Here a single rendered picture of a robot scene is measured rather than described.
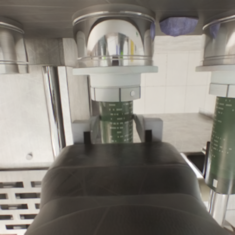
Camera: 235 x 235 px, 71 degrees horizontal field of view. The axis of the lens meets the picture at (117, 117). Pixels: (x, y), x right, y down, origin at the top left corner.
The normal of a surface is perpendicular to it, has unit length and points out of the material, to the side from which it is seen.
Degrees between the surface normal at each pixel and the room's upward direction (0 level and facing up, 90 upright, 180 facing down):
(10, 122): 90
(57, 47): 90
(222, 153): 90
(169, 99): 90
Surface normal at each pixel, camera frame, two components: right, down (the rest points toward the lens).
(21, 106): 0.02, 0.25
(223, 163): -0.62, 0.22
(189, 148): -0.03, -0.97
